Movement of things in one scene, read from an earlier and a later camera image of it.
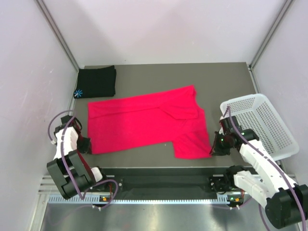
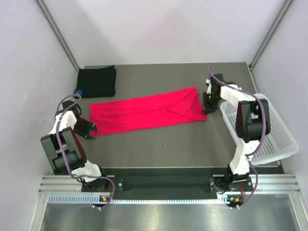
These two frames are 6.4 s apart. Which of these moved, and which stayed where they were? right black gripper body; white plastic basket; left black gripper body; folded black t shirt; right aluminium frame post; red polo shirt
Moved: red polo shirt; right black gripper body; left black gripper body
Stayed: folded black t shirt; white plastic basket; right aluminium frame post
